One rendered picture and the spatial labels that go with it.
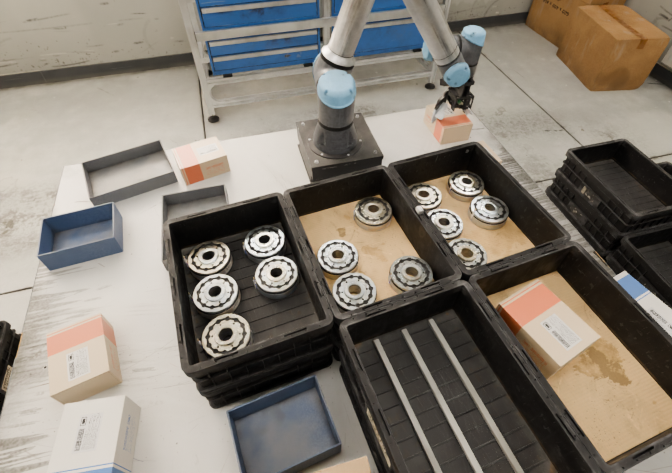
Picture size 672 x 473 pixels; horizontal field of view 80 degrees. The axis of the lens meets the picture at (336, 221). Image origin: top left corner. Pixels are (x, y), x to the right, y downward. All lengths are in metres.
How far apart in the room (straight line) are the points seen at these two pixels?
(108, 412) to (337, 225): 0.66
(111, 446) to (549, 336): 0.89
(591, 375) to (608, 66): 2.96
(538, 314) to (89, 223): 1.28
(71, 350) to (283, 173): 0.81
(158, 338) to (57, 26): 2.99
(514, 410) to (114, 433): 0.79
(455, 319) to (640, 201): 1.25
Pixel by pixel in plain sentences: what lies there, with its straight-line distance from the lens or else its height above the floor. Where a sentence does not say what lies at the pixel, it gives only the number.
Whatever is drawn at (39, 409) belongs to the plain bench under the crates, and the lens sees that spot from 1.20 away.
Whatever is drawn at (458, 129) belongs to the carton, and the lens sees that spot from 1.61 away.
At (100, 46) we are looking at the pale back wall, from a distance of 3.81.
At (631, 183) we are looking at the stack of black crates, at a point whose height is 0.49.
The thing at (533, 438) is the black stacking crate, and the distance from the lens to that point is 0.93.
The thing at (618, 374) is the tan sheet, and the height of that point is 0.83.
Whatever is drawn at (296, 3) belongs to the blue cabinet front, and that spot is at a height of 0.71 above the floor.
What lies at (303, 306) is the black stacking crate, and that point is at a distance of 0.96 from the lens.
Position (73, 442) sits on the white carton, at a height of 0.79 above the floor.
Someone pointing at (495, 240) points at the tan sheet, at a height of 0.83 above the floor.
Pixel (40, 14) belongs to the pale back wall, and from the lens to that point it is 3.80.
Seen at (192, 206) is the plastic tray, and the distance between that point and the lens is 1.40.
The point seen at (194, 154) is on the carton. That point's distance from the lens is 1.48.
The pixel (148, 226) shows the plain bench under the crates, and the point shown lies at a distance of 1.39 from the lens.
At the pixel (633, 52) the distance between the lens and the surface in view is 3.78.
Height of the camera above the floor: 1.66
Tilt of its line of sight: 49 degrees down
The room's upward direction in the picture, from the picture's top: straight up
